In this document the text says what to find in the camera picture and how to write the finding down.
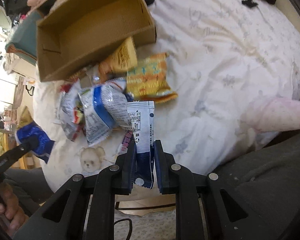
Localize white navy slim snack packet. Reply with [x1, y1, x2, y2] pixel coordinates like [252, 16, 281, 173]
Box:
[127, 101, 154, 189]

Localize white floral bed sheet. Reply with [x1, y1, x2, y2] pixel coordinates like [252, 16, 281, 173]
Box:
[33, 0, 300, 191]

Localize blue gold snack packet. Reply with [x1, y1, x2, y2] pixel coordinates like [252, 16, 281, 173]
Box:
[16, 121, 55, 164]

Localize yellow peanut snack packet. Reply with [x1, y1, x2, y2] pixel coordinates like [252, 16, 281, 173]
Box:
[98, 37, 138, 75]

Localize pink floral pillow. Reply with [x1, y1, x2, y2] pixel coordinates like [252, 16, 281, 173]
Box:
[241, 97, 300, 133]

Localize orange yellow cheese snack bag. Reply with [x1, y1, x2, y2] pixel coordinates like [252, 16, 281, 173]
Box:
[126, 53, 178, 103]

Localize person's left hand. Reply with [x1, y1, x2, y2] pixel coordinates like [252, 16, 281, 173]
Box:
[0, 182, 29, 237]

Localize white blue snack bag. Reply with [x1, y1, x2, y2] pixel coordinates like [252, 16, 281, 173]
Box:
[78, 77, 132, 146]

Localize brown cardboard box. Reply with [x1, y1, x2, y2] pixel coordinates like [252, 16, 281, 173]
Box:
[37, 0, 156, 82]

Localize white red snack bag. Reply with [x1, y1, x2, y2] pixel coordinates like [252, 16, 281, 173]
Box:
[55, 80, 84, 141]

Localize black cable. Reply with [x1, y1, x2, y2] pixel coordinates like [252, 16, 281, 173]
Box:
[113, 202, 177, 240]

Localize teal cushion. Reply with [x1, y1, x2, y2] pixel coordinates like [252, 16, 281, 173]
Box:
[5, 10, 43, 66]

